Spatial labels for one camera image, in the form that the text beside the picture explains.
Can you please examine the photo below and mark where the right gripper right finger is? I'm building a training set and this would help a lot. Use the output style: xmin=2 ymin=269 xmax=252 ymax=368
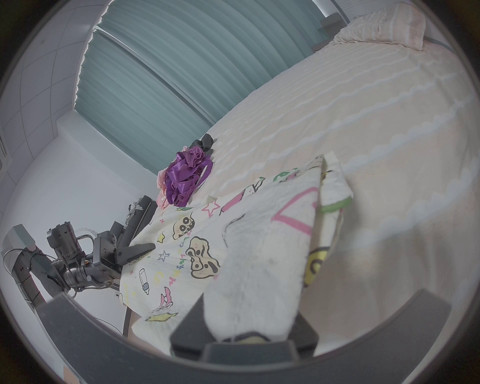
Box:
xmin=287 ymin=313 xmax=319 ymax=350

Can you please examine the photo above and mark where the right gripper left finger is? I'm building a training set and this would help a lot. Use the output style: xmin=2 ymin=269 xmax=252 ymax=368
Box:
xmin=170 ymin=296 xmax=219 ymax=348

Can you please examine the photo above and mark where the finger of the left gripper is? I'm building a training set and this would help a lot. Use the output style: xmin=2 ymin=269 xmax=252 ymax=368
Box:
xmin=115 ymin=242 xmax=157 ymax=266

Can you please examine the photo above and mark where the white printed pyjama top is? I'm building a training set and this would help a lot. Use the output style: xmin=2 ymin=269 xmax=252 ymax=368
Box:
xmin=119 ymin=151 xmax=354 ymax=344

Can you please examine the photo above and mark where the bed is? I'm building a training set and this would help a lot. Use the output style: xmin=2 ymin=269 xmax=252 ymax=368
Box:
xmin=125 ymin=0 xmax=480 ymax=355

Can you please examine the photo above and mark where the black chest of drawers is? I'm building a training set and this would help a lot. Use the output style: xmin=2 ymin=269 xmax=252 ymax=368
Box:
xmin=112 ymin=195 xmax=159 ymax=244

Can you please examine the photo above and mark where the pink garment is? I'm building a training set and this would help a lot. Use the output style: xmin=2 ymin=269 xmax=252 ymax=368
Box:
xmin=155 ymin=169 xmax=171 ymax=209

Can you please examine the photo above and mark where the purple satin garment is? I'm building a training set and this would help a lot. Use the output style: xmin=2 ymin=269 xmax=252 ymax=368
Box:
xmin=163 ymin=146 xmax=214 ymax=207

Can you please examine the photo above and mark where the dark grey garment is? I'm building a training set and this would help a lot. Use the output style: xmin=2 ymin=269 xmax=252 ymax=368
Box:
xmin=187 ymin=133 xmax=215 ymax=154

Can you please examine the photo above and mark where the blue-green curtain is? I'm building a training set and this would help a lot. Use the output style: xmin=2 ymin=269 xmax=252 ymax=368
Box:
xmin=92 ymin=0 xmax=338 ymax=126
xmin=74 ymin=32 xmax=215 ymax=176

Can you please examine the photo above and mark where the grey bedside table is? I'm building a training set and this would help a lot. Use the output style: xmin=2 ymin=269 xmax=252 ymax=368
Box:
xmin=312 ymin=13 xmax=346 ymax=51

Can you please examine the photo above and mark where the cream pillow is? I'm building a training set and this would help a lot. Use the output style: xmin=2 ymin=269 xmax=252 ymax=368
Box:
xmin=333 ymin=2 xmax=427 ymax=51

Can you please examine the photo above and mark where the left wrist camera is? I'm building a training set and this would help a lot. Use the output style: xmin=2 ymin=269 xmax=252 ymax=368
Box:
xmin=108 ymin=220 xmax=125 ymax=242

